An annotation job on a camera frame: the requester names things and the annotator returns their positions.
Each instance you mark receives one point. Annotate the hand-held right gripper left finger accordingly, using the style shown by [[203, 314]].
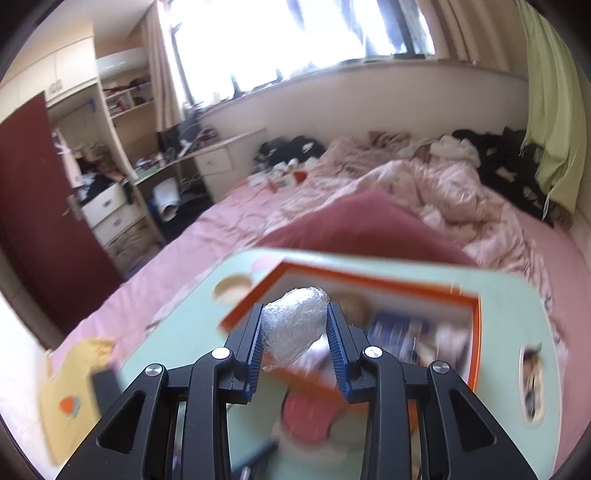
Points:
[[256, 344]]

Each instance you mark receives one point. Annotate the cream wardrobe with shelves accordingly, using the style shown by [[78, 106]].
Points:
[[69, 69]]

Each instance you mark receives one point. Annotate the cream desk with drawer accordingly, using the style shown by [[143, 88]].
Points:
[[217, 159]]

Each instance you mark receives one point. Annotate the white crumpled garment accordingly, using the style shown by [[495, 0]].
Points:
[[455, 147]]

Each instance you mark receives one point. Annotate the dark pink pillow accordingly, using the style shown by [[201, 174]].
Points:
[[369, 226]]

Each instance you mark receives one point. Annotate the clear plastic ball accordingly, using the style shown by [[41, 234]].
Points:
[[293, 323]]

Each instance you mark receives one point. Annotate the light green bed table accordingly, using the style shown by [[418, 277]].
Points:
[[503, 314]]

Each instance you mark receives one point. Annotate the beige curtain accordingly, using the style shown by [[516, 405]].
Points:
[[164, 69], [480, 32]]

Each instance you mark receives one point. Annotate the pink crumpled quilt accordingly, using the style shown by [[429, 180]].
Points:
[[438, 194]]

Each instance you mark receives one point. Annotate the light green hanging cloth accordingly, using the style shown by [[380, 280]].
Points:
[[554, 115]]

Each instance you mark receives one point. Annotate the white paper roll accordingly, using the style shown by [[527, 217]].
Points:
[[166, 198]]

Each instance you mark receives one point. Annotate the small orange white carton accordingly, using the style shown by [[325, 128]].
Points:
[[300, 176]]

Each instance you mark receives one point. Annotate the large black clothes pile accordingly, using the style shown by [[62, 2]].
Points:
[[498, 166]]

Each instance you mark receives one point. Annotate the pink bed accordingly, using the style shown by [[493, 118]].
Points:
[[207, 240]]

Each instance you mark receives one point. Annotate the red-brown door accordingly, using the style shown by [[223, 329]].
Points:
[[37, 207]]

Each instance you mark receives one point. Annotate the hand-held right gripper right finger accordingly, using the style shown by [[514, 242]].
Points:
[[339, 357]]

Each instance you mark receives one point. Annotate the window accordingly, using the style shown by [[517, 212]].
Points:
[[300, 41]]

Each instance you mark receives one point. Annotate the yellow printed cloth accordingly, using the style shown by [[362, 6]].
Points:
[[69, 378]]

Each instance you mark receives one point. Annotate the blue tin box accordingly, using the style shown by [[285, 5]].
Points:
[[397, 330]]

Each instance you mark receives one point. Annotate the small black clothes pile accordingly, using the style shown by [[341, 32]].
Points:
[[291, 147]]

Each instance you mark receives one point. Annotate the orange cardboard box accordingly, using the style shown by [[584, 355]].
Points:
[[369, 279]]

